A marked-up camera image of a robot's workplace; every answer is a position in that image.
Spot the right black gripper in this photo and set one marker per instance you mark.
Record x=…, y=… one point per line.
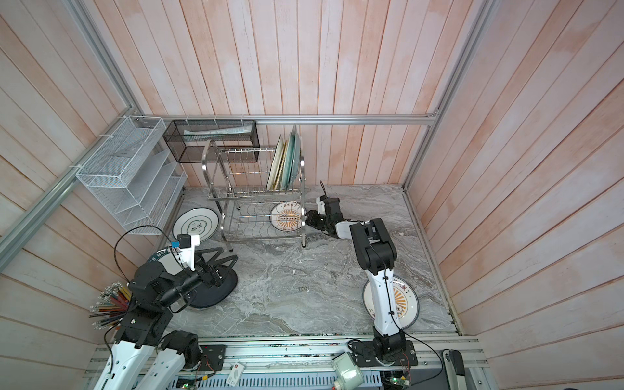
x=311, y=219

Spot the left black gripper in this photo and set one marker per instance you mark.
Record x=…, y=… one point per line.
x=217, y=254

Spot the orange sunburst plate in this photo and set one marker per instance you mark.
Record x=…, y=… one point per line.
x=406, y=300
x=287, y=216

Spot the cream floral plate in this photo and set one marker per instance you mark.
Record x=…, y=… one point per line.
x=275, y=165

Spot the grey green plate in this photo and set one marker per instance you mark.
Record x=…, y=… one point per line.
x=295, y=157

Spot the steel wire dish rack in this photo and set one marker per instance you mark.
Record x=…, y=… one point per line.
x=239, y=192

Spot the light teal flower plate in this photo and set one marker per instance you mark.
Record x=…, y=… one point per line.
x=288, y=163

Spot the yellow woven plate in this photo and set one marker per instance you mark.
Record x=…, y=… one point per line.
x=279, y=174

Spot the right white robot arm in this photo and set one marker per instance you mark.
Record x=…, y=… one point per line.
x=376, y=255

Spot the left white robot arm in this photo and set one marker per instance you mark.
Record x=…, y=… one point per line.
x=143, y=355

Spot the white plate black clover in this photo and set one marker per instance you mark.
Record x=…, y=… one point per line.
x=201, y=221

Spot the dark navy plate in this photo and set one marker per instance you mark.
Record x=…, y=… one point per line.
x=205, y=297

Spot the green rim lettered plate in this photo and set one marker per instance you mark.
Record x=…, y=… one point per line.
x=167, y=259

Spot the red pencil holder cup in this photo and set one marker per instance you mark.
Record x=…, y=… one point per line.
x=111, y=306

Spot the white green device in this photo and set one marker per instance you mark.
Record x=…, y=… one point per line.
x=348, y=374

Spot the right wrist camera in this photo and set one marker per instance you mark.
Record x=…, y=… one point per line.
x=323, y=203

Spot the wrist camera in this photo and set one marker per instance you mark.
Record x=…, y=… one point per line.
x=323, y=203
x=183, y=250

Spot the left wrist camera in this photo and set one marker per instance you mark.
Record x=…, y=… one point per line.
x=183, y=250

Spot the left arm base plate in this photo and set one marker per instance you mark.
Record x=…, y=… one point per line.
x=205, y=358

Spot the black mesh wall basket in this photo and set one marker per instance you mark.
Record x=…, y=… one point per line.
x=186, y=139

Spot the white wire wall shelf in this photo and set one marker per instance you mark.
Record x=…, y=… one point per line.
x=136, y=184

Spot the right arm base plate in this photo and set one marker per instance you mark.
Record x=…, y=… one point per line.
x=365, y=355

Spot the aluminium frame rail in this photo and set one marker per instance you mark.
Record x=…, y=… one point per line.
x=35, y=217

